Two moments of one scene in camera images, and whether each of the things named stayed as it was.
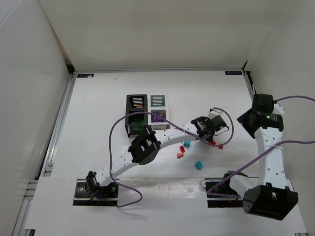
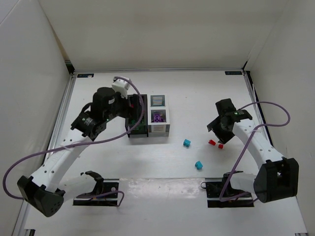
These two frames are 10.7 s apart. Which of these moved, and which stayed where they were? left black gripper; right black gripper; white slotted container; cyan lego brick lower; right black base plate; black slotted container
Moved: left black gripper; right black gripper
Stayed: white slotted container; cyan lego brick lower; black slotted container; right black base plate
